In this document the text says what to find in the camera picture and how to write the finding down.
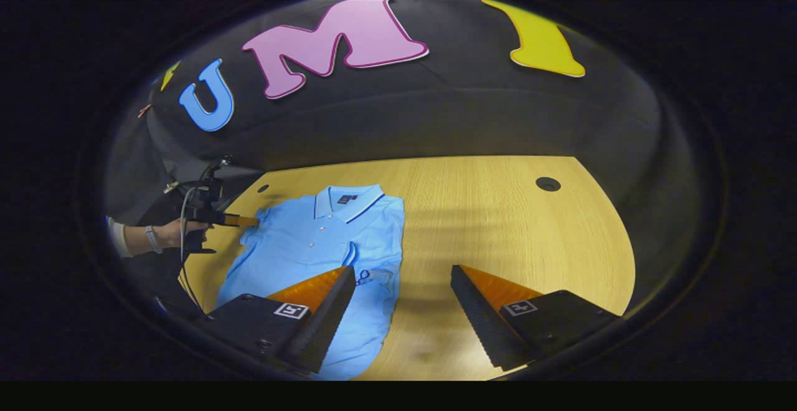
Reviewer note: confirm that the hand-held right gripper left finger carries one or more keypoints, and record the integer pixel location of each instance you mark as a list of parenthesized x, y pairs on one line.
[(324, 317)]

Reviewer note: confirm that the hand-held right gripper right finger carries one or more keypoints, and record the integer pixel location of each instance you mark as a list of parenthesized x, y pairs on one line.
[(482, 321)]

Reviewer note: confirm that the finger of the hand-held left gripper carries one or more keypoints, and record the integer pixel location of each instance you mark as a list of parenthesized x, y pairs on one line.
[(243, 220)]

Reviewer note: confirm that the light blue T-shirt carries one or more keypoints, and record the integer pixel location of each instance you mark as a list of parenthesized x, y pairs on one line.
[(299, 243)]

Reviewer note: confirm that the grey wristband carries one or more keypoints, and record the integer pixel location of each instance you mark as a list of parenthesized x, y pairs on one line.
[(153, 240)]

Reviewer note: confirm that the small orange cloth clip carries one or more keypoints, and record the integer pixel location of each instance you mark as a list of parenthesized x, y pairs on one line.
[(144, 111)]

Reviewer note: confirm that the black backdrop cloth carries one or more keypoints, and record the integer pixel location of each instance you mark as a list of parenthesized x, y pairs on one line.
[(436, 118)]

